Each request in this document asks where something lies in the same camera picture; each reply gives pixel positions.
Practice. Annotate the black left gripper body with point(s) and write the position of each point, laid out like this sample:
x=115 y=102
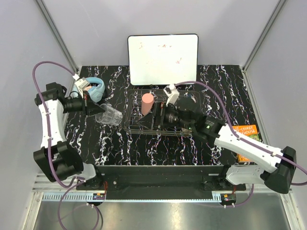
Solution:
x=86 y=102

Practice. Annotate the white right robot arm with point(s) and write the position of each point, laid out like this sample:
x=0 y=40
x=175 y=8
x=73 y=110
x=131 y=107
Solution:
x=276 y=165

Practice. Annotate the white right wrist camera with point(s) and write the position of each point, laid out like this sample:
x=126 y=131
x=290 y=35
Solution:
x=171 y=93

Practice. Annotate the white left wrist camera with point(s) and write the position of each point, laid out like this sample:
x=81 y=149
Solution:
x=80 y=84

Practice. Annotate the clear plastic glass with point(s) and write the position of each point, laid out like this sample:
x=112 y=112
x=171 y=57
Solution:
x=109 y=115

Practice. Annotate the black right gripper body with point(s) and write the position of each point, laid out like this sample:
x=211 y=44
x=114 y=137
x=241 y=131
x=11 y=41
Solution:
x=161 y=108

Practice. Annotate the white dry-erase board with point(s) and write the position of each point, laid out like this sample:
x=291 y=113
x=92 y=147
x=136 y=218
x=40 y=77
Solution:
x=162 y=59

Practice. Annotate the wire dish rack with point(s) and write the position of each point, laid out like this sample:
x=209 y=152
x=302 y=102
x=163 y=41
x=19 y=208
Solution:
x=139 y=117

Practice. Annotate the light blue headphones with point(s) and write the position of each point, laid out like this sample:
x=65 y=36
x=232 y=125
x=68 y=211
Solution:
x=95 y=90

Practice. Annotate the pink plastic cup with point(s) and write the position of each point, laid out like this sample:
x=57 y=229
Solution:
x=147 y=102

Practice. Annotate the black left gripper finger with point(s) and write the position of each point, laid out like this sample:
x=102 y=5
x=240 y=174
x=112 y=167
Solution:
x=98 y=108
x=94 y=113

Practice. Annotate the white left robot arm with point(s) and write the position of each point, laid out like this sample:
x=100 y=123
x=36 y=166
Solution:
x=57 y=159

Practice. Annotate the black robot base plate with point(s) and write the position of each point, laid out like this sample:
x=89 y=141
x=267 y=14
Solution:
x=160 y=183

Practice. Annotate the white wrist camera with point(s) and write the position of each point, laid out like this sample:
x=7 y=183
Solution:
x=80 y=84
x=171 y=93

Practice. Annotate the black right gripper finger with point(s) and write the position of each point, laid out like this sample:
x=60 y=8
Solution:
x=151 y=112
x=144 y=123

